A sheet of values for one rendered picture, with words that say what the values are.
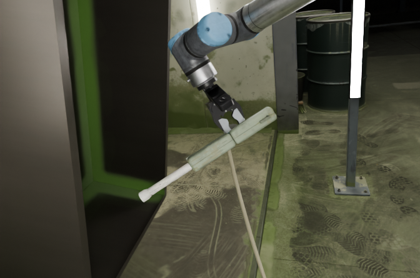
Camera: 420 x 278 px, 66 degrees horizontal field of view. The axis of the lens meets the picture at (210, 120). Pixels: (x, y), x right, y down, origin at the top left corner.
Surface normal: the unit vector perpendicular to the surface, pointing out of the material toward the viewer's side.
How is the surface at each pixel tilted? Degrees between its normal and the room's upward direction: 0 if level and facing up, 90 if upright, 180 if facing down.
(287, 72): 90
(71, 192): 90
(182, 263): 0
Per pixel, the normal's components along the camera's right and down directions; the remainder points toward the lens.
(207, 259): -0.13, -0.92
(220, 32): 0.50, -0.19
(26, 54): -0.22, 0.39
